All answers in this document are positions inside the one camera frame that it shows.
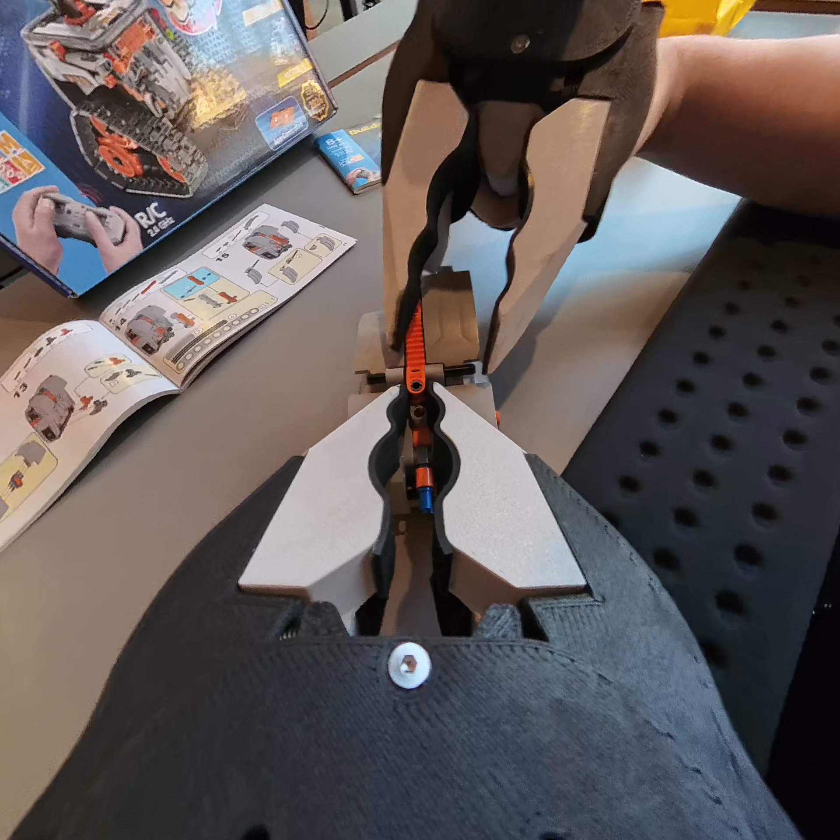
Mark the blue toy robot box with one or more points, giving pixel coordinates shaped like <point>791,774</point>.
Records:
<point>164,131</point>

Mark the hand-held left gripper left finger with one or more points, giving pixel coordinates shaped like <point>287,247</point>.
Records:
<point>315,525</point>

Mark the orange toothed beam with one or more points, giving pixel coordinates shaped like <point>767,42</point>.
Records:
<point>415,348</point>

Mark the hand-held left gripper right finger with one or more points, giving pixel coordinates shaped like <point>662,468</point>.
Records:
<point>505,525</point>

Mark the grey building block robot model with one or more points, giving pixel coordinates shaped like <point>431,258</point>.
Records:
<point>453,315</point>

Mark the black perforated mat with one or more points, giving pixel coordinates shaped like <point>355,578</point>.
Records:
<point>722,459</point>

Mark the person's right forearm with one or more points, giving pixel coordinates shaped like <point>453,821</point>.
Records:
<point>754,118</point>

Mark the open instruction booklet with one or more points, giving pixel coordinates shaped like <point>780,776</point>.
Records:
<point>229,275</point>

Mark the person's right hand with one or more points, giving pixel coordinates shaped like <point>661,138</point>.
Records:
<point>499,197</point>

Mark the small blue booklet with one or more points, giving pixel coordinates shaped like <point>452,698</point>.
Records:
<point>348,157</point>

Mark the yellow plastic bin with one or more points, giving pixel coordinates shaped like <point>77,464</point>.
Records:
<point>695,16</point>

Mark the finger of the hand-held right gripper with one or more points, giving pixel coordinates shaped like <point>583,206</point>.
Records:
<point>407,197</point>
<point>558,197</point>

